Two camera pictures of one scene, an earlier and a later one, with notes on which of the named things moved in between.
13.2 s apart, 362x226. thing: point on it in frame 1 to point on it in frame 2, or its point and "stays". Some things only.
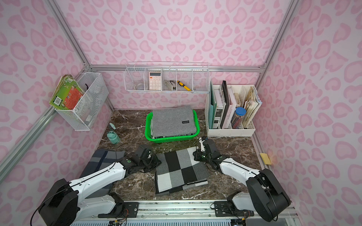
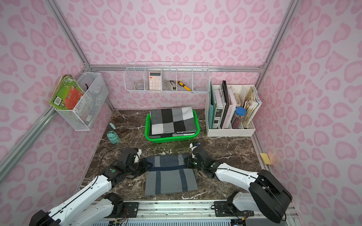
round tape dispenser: (139, 86) stays
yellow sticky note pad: (266, 159) stays
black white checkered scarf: (177, 170) to (172, 122)
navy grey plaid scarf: (98, 159) to (168, 173)
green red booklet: (67, 93) stays
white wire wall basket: (83, 117) stays
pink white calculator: (155, 80) stays
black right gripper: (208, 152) to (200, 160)
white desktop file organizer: (230, 110) stays
